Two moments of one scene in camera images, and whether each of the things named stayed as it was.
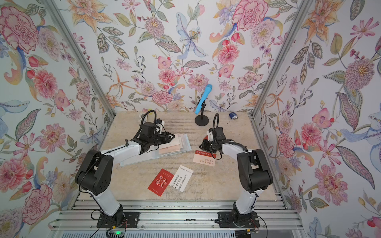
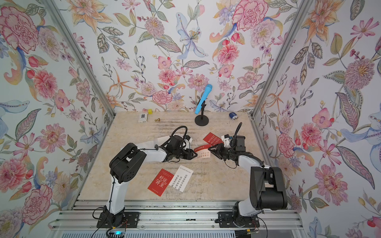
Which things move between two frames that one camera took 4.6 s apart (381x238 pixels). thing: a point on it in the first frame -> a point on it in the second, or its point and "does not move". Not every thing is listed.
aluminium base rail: [174, 214] does not move
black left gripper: [165, 137] -> [188, 154]
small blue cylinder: [233, 115] does not move
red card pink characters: [161, 182] does not move
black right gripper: [205, 146] -> [220, 148]
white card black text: [181, 178] does not move
